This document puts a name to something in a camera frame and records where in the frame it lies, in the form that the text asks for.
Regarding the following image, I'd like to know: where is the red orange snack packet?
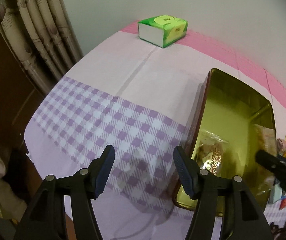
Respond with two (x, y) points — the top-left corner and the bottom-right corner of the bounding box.
(279, 193), (286, 210)

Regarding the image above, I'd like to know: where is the green tissue pack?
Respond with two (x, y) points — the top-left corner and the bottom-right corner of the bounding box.
(137, 15), (188, 48)

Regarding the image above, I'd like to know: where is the beige pleated curtain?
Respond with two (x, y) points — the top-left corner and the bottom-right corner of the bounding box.
(0, 0), (82, 94)

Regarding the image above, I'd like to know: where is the maroon gold toffee tin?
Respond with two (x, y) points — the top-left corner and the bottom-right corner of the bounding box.
(183, 68), (276, 209)

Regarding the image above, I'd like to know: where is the clear fried snack bag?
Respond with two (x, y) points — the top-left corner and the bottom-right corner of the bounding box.
(195, 130), (229, 176)

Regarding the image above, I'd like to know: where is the pink patterned candy box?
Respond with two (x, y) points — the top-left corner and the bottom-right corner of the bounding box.
(276, 138), (286, 153)

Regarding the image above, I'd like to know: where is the pink purple checked tablecloth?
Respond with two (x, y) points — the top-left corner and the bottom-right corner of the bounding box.
(25, 23), (286, 239)

